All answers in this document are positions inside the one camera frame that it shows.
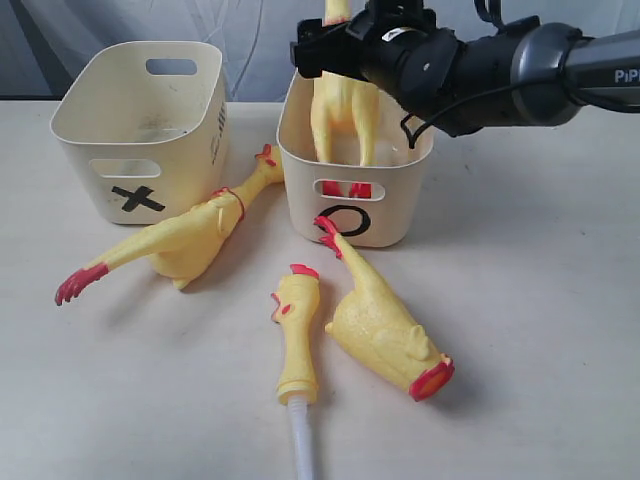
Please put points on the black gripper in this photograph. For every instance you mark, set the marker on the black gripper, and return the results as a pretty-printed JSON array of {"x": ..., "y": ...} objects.
[{"x": 341, "y": 47}]

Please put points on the whole yellow rubber chicken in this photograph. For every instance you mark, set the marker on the whole yellow rubber chicken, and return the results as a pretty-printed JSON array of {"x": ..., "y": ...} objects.
[{"x": 341, "y": 104}]

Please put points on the headless rubber chicken body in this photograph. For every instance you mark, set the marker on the headless rubber chicken body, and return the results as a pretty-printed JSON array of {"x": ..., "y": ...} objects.
[{"x": 373, "y": 326}]

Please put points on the chicken head with white tube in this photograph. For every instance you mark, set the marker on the chicken head with white tube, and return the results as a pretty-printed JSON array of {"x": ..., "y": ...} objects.
[{"x": 297, "y": 297}]

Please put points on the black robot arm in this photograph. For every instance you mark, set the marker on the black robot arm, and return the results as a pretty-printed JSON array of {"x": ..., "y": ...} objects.
[{"x": 526, "y": 74}]

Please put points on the white bin marked O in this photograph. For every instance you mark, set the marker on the white bin marked O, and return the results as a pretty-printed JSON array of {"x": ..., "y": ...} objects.
[{"x": 371, "y": 206}]

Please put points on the white bin marked X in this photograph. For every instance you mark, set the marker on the white bin marked X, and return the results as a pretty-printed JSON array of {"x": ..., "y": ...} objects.
[{"x": 144, "y": 128}]

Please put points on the blue-grey backdrop curtain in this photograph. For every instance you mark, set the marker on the blue-grey backdrop curtain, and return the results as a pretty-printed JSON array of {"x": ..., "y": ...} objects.
[{"x": 45, "y": 44}]

